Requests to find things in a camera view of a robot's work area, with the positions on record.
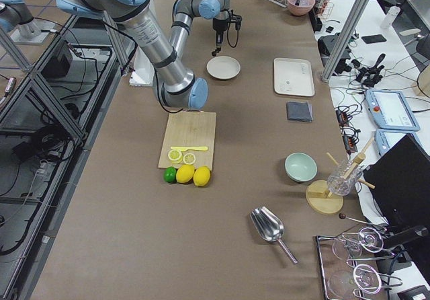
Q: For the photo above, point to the wooden cup stand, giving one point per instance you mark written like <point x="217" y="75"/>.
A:
<point x="321" y="199"/>

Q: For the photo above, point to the blue teach pendant far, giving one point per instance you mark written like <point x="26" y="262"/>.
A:
<point x="390" y="110"/>

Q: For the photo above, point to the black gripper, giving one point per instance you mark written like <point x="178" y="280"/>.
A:
<point x="218" y="27"/>

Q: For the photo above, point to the yellow lemon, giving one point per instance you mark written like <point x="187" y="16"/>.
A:
<point x="201" y="176"/>
<point x="185" y="173"/>

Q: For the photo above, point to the green lime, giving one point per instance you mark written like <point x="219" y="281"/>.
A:
<point x="169" y="175"/>

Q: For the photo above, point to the clear glass cup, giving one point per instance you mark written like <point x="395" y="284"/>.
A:
<point x="343" y="180"/>

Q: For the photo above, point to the yellow lemon near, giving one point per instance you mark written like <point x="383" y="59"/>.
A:
<point x="185" y="173"/>

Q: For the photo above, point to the beige round plate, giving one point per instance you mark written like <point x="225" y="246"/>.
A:
<point x="223" y="67"/>

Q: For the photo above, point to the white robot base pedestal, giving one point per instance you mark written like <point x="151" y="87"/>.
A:
<point x="143" y="71"/>

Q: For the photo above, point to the yellow plastic knife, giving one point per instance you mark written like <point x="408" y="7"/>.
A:
<point x="196" y="148"/>

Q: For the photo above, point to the bamboo cutting board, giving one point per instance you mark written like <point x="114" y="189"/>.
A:
<point x="190" y="129"/>

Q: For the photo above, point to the mint green bowl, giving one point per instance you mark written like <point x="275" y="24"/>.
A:
<point x="300" y="167"/>

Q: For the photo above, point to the pink bowl with ice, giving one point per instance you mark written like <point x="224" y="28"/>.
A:
<point x="302" y="8"/>

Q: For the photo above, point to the yellow lemon far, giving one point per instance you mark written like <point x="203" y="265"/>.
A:
<point x="201" y="176"/>

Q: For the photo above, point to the grey folded cloth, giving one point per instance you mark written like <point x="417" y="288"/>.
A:
<point x="299" y="111"/>

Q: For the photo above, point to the aluminium frame post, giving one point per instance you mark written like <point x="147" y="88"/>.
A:
<point x="343" y="39"/>

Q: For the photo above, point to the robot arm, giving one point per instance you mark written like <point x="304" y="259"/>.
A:
<point x="180" y="87"/>
<point x="18" y="19"/>

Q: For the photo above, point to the metal ice scoop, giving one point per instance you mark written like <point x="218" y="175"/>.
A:
<point x="271" y="229"/>

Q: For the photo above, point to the cream rabbit tray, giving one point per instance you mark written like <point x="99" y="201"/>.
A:
<point x="293" y="77"/>

